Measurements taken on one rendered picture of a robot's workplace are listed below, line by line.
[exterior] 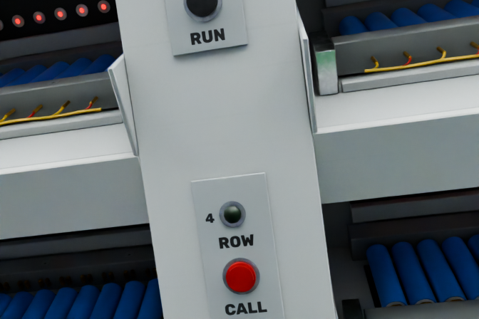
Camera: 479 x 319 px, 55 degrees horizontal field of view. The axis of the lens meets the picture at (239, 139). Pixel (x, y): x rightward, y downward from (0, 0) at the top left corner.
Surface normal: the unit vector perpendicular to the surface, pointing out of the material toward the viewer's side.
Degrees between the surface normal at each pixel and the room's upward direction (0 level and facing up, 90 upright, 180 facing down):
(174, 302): 90
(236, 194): 90
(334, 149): 112
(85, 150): 22
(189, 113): 90
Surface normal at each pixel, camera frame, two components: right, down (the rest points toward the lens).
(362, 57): -0.05, 0.44
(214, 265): -0.11, 0.08
